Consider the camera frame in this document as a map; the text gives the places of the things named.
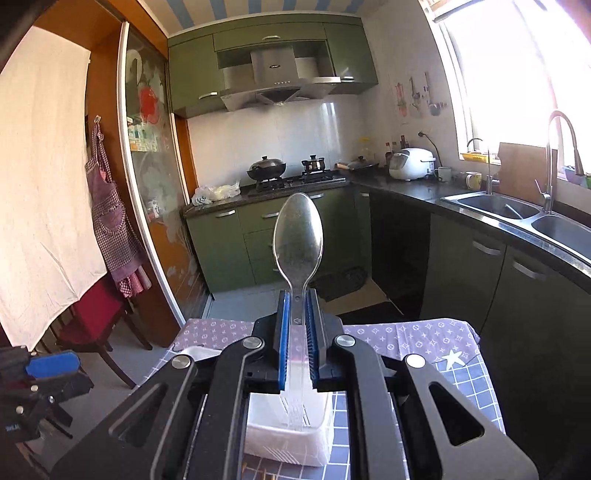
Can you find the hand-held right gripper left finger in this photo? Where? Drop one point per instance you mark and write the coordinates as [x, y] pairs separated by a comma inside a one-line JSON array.
[[284, 337]]

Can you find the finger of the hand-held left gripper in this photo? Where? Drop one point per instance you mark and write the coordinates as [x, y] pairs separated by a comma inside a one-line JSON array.
[[69, 385], [53, 363]]

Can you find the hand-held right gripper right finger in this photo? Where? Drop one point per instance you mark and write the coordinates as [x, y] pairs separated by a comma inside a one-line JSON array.
[[310, 341]]

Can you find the clear plastic spoon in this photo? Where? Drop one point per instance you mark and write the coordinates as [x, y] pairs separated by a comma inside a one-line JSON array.
[[298, 240]]

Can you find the white plastic utensil holder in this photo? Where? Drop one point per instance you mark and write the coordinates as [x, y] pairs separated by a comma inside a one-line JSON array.
[[277, 438]]

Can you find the red seat wooden chair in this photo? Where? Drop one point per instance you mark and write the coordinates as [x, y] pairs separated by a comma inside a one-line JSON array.
[[97, 314]]

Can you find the dark floor mat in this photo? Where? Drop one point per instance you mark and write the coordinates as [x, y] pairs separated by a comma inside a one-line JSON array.
[[344, 281]]

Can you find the purple patterned cloth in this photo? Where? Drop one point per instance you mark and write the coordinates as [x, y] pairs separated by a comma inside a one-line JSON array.
[[392, 337]]

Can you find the green base cabinets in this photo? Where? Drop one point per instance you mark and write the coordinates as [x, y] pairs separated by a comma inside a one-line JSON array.
[[221, 249]]

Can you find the black gas stove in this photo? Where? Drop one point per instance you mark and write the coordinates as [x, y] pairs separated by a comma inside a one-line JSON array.
[[295, 181]]

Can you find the checkered apron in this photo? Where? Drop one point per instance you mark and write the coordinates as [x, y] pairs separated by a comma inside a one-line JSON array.
[[111, 217]]

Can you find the white plastic bag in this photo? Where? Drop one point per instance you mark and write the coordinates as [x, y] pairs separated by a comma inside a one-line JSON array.
[[214, 193]]

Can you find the blue plaid tablecloth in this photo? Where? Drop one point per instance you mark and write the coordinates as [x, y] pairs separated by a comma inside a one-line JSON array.
[[466, 383]]

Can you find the black wok with lid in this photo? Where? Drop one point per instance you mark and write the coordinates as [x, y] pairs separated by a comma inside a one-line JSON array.
[[266, 167]]

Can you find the small dark pot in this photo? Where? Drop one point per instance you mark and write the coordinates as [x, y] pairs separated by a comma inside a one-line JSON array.
[[314, 165]]

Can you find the white hanging sheet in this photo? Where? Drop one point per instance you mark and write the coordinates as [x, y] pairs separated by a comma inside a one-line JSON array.
[[41, 184]]

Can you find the frying pan with lid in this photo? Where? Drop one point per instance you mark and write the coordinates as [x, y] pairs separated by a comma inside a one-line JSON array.
[[362, 164]]

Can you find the yellow cap oil bottle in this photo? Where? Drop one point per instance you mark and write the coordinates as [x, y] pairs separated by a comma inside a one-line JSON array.
[[366, 150]]

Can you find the frosted glass sliding door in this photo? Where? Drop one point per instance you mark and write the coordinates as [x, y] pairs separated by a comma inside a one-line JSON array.
[[152, 184]]

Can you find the dark sauce bottle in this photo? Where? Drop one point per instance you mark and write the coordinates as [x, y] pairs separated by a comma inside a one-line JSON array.
[[388, 154]]

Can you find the white rice cooker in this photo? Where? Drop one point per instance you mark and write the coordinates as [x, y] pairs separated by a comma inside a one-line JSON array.
[[411, 164]]

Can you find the white mug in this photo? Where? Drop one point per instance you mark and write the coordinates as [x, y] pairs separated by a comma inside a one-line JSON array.
[[443, 174]]

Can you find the steel double sink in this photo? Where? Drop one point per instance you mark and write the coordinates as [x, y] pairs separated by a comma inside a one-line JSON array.
[[489, 205]]

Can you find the cream mug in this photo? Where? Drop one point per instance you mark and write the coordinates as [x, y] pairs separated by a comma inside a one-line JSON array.
[[473, 180]]

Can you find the small steel tap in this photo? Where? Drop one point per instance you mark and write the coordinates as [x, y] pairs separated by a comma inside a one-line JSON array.
[[489, 180]]

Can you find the yellow windowsill tray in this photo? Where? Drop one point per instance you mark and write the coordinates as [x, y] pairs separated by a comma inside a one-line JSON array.
[[473, 157]]

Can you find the steel range hood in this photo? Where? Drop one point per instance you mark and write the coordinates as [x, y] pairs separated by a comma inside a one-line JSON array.
[[272, 74]]

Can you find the wooden cutting board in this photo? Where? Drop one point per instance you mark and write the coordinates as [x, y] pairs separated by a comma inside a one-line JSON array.
[[521, 170]]

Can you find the tall steel faucet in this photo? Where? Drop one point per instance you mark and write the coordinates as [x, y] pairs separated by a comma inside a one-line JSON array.
[[549, 161]]

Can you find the bright window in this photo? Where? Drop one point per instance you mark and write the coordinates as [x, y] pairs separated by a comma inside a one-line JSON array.
[[508, 83]]

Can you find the green wall cabinets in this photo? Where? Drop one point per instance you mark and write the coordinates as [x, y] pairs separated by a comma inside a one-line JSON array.
[[194, 69]]

